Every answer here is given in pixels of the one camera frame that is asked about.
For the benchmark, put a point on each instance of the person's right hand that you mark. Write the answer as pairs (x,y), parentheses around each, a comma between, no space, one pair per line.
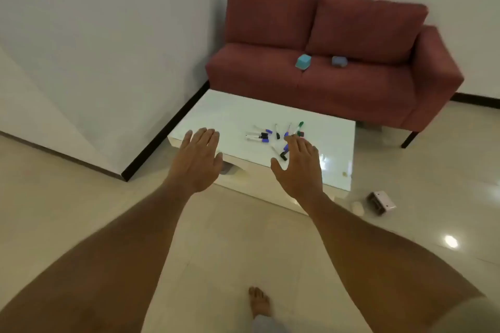
(302,172)

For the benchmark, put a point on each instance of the person's left hand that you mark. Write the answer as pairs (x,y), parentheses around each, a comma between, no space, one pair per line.
(195,165)

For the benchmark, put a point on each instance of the white marker black cap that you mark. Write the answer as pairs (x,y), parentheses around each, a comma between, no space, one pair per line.
(283,156)
(258,137)
(264,135)
(277,135)

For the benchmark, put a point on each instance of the red label marker blue cap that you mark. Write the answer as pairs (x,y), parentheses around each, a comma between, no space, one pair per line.
(286,134)

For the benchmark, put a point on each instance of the white marker green cap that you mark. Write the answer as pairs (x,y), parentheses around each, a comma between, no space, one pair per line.
(300,124)

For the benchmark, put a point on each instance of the pink desk organizer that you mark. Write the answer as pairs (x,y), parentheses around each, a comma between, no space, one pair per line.
(381,202)

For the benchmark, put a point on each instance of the teal box with white lid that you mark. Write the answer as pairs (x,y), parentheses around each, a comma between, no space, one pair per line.
(303,62)

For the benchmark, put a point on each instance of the blue-grey plastic box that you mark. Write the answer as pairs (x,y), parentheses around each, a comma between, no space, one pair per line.
(339,61)

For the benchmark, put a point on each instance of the person's right forearm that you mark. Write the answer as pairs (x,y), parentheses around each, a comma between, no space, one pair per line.
(371,258)

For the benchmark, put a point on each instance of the person's left forearm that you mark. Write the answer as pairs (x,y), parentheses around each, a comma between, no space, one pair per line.
(97,266)

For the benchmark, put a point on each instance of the person's bare foot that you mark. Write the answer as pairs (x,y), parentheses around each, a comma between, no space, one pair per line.
(259,301)

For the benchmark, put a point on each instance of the person's grey trousers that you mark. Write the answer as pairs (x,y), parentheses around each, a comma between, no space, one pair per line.
(269,325)

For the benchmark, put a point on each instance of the black baseboard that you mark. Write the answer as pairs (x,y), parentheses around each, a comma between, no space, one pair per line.
(476,100)
(164,133)

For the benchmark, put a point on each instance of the white table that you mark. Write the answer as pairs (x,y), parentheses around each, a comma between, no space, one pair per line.
(234,114)

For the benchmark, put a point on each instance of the red fabric sofa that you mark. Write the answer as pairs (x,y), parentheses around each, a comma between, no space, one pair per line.
(351,87)

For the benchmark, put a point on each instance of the red sofa back cushion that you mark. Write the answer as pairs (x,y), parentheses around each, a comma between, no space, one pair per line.
(269,16)
(367,28)

